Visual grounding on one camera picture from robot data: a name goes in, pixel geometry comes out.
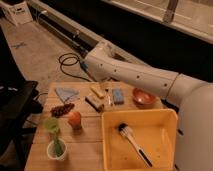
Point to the brown block brush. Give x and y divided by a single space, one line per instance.
96 104

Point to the red apple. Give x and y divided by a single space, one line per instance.
74 119

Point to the blue power device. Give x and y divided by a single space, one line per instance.
83 65

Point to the blue sponge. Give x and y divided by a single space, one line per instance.
118 97

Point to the white cup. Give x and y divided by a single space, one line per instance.
51 151

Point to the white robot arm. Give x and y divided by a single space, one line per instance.
193 97

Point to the blue cloth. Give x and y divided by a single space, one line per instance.
66 94

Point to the bunch of dark grapes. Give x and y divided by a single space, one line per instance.
61 110

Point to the black white dish brush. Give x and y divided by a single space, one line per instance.
126 132

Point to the green toy vegetable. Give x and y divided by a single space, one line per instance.
52 126

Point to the black chair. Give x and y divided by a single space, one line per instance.
13 115

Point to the white cardboard box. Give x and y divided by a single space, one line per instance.
17 14

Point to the orange bowl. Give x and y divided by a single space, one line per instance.
142 97

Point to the yellow plastic tray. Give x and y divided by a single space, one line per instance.
154 130

